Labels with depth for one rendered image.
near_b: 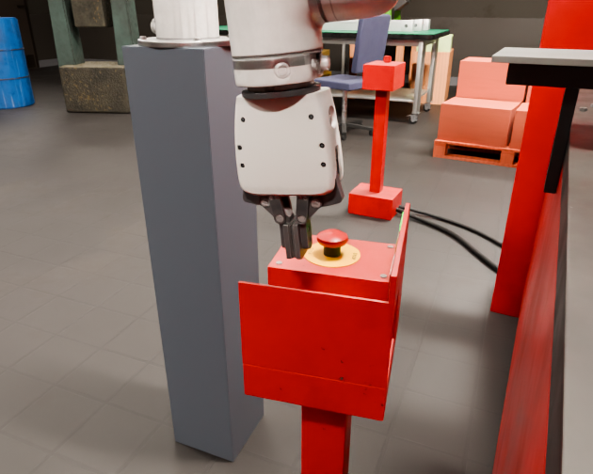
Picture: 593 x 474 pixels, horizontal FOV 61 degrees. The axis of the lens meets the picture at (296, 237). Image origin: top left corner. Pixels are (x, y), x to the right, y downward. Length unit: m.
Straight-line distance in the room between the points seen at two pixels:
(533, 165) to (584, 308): 1.47
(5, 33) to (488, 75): 4.94
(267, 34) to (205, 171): 0.58
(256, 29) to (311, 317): 0.28
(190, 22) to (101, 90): 4.94
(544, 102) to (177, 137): 1.20
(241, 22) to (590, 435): 0.38
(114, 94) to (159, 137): 4.84
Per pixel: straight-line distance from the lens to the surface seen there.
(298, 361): 0.56
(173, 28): 1.02
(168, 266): 1.16
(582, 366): 0.36
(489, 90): 4.29
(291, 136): 0.48
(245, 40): 0.46
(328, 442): 0.73
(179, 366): 1.31
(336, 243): 0.62
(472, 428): 1.58
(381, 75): 2.64
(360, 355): 0.54
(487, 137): 3.98
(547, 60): 0.86
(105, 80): 5.89
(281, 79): 0.46
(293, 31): 0.46
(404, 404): 1.60
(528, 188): 1.89
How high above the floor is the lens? 1.07
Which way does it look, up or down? 25 degrees down
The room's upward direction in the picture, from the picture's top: straight up
